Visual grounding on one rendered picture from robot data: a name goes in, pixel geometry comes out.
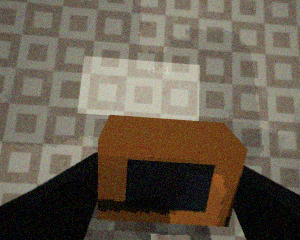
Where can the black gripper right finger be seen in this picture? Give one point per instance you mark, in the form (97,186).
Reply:
(265,209)

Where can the orange block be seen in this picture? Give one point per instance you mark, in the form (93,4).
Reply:
(168,171)

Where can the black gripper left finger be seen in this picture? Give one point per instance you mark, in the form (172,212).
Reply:
(59,209)

